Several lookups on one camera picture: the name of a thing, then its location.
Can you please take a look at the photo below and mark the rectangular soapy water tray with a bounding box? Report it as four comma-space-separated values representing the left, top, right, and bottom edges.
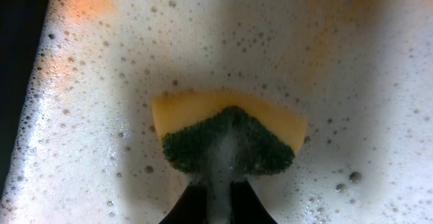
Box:
1, 0, 432, 223

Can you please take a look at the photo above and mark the green yellow sponge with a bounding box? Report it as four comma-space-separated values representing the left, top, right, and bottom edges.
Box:
152, 90, 307, 176

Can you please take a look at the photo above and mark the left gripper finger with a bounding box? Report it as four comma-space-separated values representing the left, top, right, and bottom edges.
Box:
160, 180, 277, 224

